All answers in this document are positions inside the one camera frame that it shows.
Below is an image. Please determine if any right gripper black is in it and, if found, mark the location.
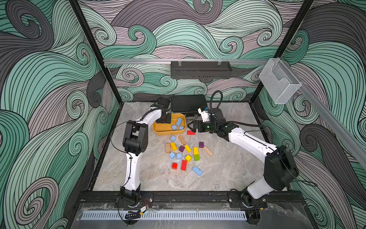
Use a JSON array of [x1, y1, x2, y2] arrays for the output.
[[187, 120, 218, 134]]

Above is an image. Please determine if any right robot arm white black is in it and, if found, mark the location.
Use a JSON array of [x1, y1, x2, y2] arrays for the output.
[[187, 102, 299, 208]]

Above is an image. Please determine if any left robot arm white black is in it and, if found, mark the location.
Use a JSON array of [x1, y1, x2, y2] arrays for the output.
[[120, 97, 171, 205]]

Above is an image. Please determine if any yellow plastic bin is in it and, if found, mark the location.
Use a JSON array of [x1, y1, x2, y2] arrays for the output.
[[152, 113, 187, 136]]

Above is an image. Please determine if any black ribbed case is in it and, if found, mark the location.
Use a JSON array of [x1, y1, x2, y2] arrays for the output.
[[171, 95, 207, 116]]

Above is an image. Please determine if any natural wood block upper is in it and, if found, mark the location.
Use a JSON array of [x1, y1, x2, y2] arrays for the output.
[[178, 136, 187, 146]]

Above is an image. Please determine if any natural wood block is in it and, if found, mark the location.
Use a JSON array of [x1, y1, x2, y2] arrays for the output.
[[203, 146, 214, 156], [178, 136, 187, 146], [165, 143, 172, 153]]

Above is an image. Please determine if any yellow long block right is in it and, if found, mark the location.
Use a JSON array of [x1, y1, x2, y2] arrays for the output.
[[193, 147, 199, 155]]

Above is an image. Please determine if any yellow long block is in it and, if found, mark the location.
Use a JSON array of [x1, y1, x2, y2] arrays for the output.
[[193, 147, 199, 155], [170, 142, 177, 151]]

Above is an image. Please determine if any yellow block centre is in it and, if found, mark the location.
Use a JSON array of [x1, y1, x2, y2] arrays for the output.
[[185, 145, 191, 153]]

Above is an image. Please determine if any natural wood block right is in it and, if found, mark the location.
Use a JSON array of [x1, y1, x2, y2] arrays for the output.
[[203, 146, 214, 156]]

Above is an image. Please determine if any yellow long block left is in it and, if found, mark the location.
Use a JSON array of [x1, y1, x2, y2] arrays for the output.
[[170, 142, 177, 151]]

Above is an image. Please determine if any purple cube centre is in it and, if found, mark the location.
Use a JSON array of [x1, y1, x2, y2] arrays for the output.
[[179, 146, 185, 153]]

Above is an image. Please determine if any natural wood block left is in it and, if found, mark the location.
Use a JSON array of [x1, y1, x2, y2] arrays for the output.
[[165, 143, 172, 153]]

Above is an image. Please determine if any yellow cube lower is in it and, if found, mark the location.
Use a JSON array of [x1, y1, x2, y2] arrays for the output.
[[185, 155, 192, 162]]

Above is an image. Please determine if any red long block bottom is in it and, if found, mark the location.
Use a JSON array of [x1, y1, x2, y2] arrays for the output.
[[181, 160, 187, 171]]

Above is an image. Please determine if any red cube bottom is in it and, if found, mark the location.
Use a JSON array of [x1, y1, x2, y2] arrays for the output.
[[172, 163, 178, 170]]

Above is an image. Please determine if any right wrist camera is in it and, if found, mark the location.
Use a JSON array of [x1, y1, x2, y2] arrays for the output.
[[198, 108, 210, 123]]

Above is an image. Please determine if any black wall shelf tray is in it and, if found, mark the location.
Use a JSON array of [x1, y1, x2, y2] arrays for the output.
[[170, 62, 233, 81]]

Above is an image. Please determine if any aluminium rail back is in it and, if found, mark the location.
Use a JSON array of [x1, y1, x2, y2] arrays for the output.
[[104, 58, 269, 65]]

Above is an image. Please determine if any aluminium rail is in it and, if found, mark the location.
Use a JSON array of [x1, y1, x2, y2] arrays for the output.
[[104, 58, 269, 65], [284, 57, 366, 168]]

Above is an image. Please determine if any clear acrylic wall holder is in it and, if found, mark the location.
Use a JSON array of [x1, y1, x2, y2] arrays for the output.
[[259, 58, 302, 105]]

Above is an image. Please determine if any white slotted cable duct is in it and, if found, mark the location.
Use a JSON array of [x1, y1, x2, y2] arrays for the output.
[[81, 210, 247, 221]]

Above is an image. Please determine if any aluminium rail right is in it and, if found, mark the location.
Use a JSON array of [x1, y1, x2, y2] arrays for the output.
[[284, 57, 366, 168]]

